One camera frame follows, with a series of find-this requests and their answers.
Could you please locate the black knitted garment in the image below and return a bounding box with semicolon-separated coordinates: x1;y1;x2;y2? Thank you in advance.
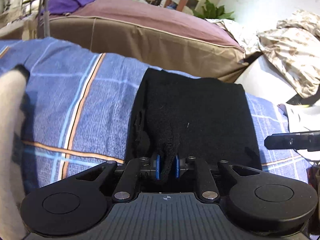
125;68;261;181

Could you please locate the white pillow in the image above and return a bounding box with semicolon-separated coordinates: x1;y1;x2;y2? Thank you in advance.
235;55;297;104

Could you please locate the brown and mauve bed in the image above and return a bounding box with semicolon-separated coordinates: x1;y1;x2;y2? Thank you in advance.
49;0;248;82

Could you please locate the beige patterned crumpled duvet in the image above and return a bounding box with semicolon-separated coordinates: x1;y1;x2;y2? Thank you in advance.
209;9;319;98

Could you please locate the blue plaid bed sheet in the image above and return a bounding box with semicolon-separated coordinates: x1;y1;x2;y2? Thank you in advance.
1;37;311;193

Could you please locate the white garment at right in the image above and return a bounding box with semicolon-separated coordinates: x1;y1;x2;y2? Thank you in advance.
277;102;320;165

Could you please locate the green potted plant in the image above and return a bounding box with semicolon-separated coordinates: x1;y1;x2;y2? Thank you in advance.
193;0;234;20

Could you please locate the grey cloth at left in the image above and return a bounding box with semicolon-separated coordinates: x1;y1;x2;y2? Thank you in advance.
1;64;30;239

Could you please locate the purple cloth on bed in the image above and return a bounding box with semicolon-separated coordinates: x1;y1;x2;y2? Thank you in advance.
48;0;95;15

